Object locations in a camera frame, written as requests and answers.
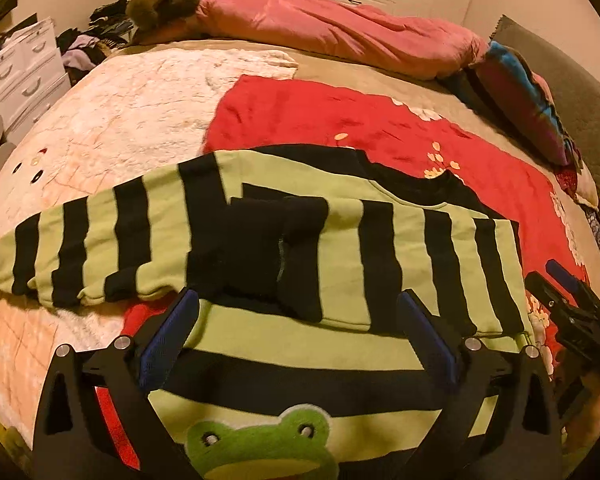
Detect brown plush coat with pompom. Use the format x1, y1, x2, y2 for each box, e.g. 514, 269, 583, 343
125, 0, 301, 46

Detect green black striped frog sweater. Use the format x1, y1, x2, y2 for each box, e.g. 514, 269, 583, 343
0, 144, 546, 480

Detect pink duvet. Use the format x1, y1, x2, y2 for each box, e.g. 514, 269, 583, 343
196, 0, 491, 81

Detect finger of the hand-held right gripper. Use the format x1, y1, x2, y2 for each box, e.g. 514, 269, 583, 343
546, 259, 600, 312
524, 270, 577, 327

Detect pile of clothes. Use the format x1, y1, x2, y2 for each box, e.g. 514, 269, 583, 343
55, 0, 141, 86

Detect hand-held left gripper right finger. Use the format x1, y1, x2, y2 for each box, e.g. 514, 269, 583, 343
396, 290, 564, 480

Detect grey quilted headboard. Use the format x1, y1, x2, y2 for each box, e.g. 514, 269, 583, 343
487, 14, 600, 241

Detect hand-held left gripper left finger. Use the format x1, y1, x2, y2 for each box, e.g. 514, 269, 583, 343
32, 287, 201, 480

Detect patterned cloth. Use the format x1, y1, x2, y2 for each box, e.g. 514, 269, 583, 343
552, 157, 600, 271

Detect red floral blanket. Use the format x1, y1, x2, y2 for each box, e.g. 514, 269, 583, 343
95, 74, 594, 471

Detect black knit pants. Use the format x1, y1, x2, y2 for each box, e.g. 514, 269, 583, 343
187, 196, 329, 324

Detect white drawer unit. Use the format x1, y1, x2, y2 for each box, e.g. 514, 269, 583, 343
0, 16, 72, 133

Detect pink white fluffy blanket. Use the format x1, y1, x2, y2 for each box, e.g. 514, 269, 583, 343
0, 50, 301, 466

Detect tan bed sheet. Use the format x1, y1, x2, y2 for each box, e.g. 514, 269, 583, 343
115, 37, 600, 211

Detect colourful striped pillow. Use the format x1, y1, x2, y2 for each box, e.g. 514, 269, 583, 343
450, 40, 583, 168

